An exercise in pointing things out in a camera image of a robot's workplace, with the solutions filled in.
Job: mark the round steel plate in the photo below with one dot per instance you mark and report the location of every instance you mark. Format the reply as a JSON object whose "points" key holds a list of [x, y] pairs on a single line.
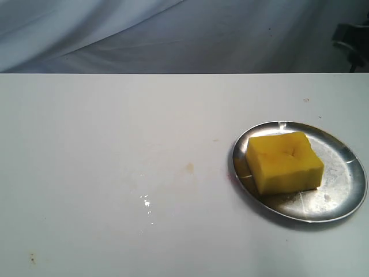
{"points": [[344, 183]]}

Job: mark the yellow sponge block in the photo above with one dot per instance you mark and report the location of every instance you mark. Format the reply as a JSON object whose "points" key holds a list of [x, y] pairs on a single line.
{"points": [[283, 163]]}

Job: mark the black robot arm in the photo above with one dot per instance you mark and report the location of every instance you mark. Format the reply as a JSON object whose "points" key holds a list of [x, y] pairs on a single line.
{"points": [[352, 40]]}

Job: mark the brown liquid spill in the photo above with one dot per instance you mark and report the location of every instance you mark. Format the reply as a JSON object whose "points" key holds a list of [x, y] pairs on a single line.
{"points": [[190, 167]]}

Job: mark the grey backdrop cloth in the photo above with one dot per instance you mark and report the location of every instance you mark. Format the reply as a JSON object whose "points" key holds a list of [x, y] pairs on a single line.
{"points": [[174, 37]]}

